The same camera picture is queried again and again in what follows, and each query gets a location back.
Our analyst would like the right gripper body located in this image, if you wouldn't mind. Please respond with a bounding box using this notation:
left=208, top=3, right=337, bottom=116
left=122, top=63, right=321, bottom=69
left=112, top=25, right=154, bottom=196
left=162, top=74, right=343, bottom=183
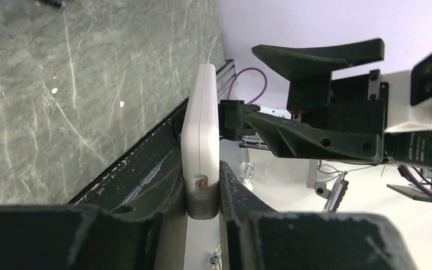
left=286, top=69, right=390, bottom=165

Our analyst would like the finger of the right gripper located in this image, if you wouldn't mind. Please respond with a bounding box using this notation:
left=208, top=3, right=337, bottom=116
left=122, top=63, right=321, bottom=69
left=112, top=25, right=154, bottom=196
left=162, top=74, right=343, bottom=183
left=219, top=100, right=383, bottom=163
left=252, top=38, right=385, bottom=82

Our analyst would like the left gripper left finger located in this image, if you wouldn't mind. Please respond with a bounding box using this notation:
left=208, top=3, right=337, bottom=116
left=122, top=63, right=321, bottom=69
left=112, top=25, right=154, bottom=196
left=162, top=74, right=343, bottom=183
left=0, top=177, right=185, bottom=269

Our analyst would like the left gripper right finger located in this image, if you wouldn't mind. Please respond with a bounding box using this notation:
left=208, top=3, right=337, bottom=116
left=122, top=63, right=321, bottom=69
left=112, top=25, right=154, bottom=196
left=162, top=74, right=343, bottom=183
left=219, top=162, right=416, bottom=269

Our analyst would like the white remote control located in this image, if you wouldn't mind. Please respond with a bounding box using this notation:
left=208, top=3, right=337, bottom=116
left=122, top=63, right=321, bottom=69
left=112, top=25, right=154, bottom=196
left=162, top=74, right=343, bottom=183
left=181, top=64, right=220, bottom=220

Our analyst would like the aluminium rail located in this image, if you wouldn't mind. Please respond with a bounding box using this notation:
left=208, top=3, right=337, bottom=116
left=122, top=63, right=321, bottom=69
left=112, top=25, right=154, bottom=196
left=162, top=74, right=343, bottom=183
left=216, top=60, right=236, bottom=100

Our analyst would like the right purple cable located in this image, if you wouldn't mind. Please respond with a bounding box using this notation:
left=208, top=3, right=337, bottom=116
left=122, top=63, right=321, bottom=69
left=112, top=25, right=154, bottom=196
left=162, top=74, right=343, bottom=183
left=226, top=67, right=432, bottom=210

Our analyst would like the black base frame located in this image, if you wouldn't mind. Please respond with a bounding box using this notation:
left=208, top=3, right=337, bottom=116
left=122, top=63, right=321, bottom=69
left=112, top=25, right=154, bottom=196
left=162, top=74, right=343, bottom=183
left=69, top=98, right=191, bottom=209

